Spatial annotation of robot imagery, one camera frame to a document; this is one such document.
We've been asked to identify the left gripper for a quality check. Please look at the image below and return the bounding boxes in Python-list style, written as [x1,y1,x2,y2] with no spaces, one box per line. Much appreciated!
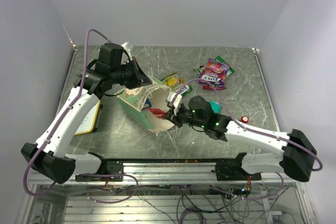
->
[111,57,153,89]

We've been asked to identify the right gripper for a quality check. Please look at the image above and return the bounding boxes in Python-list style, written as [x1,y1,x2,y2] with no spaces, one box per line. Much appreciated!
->
[163,103,206,128]

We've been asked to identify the red snack packet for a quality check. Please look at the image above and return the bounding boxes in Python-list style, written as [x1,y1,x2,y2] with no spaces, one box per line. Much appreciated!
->
[147,108,166,119]

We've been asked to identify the green printed paper bag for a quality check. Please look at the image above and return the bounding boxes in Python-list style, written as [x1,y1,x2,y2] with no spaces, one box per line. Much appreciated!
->
[117,75,174,134]

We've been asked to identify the purple candy packet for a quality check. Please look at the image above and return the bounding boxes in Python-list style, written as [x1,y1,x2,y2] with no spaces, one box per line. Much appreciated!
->
[199,80,227,90]

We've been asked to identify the teal mint snack packet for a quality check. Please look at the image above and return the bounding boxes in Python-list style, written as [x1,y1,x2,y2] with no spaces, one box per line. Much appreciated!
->
[209,101,222,114]

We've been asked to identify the green yellow candy packet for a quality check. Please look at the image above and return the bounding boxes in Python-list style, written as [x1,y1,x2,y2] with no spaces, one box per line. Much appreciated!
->
[193,56,235,76]

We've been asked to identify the purple white snack packet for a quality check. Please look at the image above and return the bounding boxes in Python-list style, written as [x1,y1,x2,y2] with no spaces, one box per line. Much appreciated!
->
[199,58,228,82]

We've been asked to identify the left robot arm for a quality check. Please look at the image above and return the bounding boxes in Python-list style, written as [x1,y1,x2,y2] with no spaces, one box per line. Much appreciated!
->
[21,42,152,184]

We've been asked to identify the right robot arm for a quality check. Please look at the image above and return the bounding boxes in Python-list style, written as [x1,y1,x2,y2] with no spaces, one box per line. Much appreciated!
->
[164,92,317,182]

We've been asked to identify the red black stamp knob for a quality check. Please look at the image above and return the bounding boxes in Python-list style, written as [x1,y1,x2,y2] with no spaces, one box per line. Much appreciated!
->
[240,115,249,123]

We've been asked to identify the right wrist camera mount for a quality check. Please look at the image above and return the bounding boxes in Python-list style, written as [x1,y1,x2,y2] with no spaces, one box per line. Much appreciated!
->
[166,91,182,115]

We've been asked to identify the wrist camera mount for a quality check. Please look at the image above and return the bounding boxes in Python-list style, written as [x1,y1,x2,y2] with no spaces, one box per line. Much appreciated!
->
[121,41,134,64]
[166,91,182,115]

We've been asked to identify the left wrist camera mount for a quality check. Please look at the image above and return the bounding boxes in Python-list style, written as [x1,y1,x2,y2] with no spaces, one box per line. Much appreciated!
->
[121,41,134,64]

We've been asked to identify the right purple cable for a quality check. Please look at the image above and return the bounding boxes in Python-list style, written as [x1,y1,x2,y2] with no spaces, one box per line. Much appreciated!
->
[170,78,324,201]

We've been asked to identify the aluminium frame rail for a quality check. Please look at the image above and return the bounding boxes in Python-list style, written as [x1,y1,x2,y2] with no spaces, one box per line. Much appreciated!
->
[28,161,305,187]

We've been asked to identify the small whiteboard yellow frame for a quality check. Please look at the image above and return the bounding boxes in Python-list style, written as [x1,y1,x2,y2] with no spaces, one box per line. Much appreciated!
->
[75,101,103,136]

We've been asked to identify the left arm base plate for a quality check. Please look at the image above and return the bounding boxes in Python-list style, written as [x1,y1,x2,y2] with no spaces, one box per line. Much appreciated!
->
[75,161,124,182]

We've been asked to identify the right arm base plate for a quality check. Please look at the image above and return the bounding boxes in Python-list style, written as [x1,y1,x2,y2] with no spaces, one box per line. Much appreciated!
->
[211,159,262,181]

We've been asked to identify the loose wires under table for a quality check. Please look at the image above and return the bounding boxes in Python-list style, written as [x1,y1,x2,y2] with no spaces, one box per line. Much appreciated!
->
[86,173,289,224]

